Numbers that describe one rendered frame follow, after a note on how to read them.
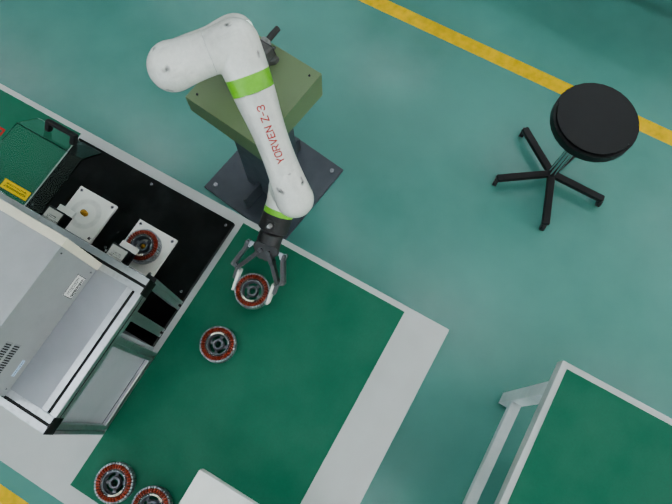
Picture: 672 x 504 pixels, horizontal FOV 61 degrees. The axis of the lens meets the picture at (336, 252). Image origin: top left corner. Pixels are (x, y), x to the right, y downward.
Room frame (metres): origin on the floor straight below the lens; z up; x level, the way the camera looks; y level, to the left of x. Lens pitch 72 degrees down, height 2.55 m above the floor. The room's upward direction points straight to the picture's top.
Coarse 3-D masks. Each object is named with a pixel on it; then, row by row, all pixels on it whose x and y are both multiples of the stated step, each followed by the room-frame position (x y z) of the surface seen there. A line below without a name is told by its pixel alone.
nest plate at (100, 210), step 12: (84, 192) 0.78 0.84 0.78; (72, 204) 0.73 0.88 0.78; (84, 204) 0.73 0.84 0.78; (96, 204) 0.73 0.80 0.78; (108, 204) 0.73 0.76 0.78; (96, 216) 0.69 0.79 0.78; (108, 216) 0.69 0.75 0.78; (72, 228) 0.65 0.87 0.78; (84, 228) 0.65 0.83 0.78; (96, 228) 0.65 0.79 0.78
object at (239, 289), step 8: (240, 280) 0.46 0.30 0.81; (248, 280) 0.46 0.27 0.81; (256, 280) 0.46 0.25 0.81; (264, 280) 0.46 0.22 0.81; (240, 288) 0.44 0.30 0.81; (248, 288) 0.44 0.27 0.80; (256, 288) 0.44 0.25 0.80; (264, 288) 0.44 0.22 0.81; (240, 296) 0.41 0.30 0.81; (248, 296) 0.42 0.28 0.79; (256, 296) 0.42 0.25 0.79; (264, 296) 0.41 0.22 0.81; (240, 304) 0.39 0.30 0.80; (248, 304) 0.39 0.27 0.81; (256, 304) 0.39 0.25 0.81
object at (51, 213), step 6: (60, 204) 0.69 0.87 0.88; (48, 210) 0.65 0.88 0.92; (54, 210) 0.65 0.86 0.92; (60, 210) 0.67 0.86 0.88; (66, 210) 0.67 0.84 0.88; (48, 216) 0.64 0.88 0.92; (54, 216) 0.64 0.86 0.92; (60, 216) 0.64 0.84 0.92; (66, 216) 0.64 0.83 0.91; (72, 216) 0.65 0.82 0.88; (54, 222) 0.62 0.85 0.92; (60, 222) 0.62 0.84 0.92; (66, 222) 0.63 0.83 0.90
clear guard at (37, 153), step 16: (16, 128) 0.85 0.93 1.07; (32, 128) 0.86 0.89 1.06; (0, 144) 0.80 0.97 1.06; (16, 144) 0.80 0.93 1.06; (32, 144) 0.80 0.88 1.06; (48, 144) 0.80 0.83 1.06; (64, 144) 0.81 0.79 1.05; (80, 144) 0.83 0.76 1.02; (0, 160) 0.75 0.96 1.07; (16, 160) 0.75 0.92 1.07; (32, 160) 0.75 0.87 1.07; (48, 160) 0.75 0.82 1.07; (64, 160) 0.75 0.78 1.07; (80, 160) 0.75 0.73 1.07; (0, 176) 0.70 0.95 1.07; (16, 176) 0.70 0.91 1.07; (32, 176) 0.70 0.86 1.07; (48, 176) 0.70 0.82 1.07; (64, 176) 0.70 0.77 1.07; (32, 192) 0.65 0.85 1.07; (48, 192) 0.65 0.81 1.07; (32, 208) 0.60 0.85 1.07
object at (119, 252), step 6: (114, 246) 0.54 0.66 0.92; (120, 246) 0.54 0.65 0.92; (126, 246) 0.55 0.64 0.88; (132, 246) 0.55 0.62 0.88; (108, 252) 0.52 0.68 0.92; (114, 252) 0.52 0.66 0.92; (120, 252) 0.52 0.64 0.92; (126, 252) 0.52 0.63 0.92; (132, 252) 0.53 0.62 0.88; (120, 258) 0.50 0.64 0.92; (126, 258) 0.50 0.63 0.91; (132, 258) 0.51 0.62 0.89; (126, 264) 0.49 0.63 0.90
